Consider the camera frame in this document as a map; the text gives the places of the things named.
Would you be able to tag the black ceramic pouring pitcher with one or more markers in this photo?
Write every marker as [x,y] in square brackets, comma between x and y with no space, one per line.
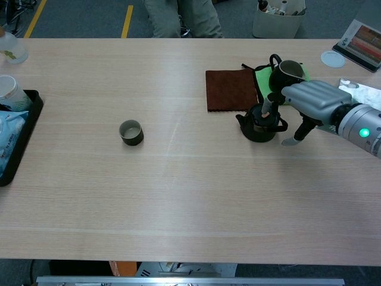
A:
[279,79]

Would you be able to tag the colour chart booklet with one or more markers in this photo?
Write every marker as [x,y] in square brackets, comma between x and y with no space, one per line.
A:
[361,44]

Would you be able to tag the blue wet wipes pack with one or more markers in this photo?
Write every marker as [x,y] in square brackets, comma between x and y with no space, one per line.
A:
[10,137]

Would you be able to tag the aluminium profile rail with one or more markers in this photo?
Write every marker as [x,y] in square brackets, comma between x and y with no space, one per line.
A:
[190,281]

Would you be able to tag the black plastic tray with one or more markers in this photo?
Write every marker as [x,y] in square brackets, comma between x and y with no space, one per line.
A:
[28,125]

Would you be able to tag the clear green tea box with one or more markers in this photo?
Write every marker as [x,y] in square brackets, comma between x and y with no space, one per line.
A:
[366,93]

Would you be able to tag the green cloth with black trim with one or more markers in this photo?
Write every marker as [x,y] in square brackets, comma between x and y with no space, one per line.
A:
[263,80]

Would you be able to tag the brown square tea cloth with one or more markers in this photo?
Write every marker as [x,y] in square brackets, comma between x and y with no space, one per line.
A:
[230,90]

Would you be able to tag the small dark green cup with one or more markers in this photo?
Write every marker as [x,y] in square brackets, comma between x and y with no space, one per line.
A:
[131,134]

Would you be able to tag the seated person in khaki trousers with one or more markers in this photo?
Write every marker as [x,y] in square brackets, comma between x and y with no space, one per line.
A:
[184,18]

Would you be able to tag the beige storage bin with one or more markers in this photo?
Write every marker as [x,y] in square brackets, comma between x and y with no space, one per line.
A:
[276,25]

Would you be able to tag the white paper cup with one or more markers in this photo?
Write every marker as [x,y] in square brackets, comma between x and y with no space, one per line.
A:
[9,90]

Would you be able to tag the white round lid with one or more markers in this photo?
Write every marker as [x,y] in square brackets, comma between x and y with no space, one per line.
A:
[332,59]

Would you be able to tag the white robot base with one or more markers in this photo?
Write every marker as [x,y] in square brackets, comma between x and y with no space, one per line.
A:
[184,269]

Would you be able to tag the orange brown round stool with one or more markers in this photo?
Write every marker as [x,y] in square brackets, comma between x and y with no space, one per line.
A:
[125,268]

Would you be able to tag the black cast iron teapot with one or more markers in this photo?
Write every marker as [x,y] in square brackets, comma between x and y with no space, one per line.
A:
[257,132]

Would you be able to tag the frosted plastic bottle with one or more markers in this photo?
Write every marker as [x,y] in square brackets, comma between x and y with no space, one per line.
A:
[13,49]

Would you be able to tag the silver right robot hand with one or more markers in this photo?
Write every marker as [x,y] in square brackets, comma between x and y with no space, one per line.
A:
[318,96]

